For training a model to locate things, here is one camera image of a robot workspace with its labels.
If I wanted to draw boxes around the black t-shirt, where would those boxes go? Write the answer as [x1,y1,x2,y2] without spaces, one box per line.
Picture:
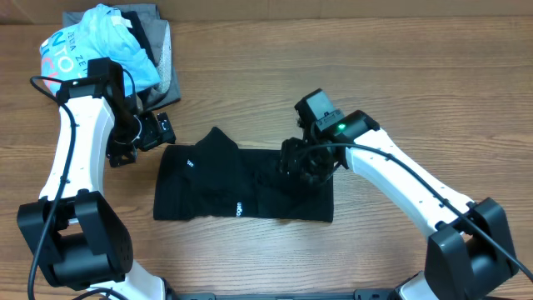
[153,127,334,223]

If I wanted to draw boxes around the folded grey garment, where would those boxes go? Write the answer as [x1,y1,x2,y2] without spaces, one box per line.
[62,4,181,114]

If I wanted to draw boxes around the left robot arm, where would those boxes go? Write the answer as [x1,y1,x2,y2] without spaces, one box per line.
[17,57,177,299]

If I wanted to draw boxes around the folded black garment in stack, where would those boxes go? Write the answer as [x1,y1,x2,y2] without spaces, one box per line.
[121,11,155,64]

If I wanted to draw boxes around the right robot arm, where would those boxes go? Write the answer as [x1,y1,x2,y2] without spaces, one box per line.
[280,89,520,299]

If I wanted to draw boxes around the light blue printed t-shirt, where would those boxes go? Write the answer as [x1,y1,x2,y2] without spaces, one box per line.
[39,4,161,96]

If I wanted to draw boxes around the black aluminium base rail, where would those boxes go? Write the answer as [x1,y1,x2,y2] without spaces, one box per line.
[174,288,400,300]

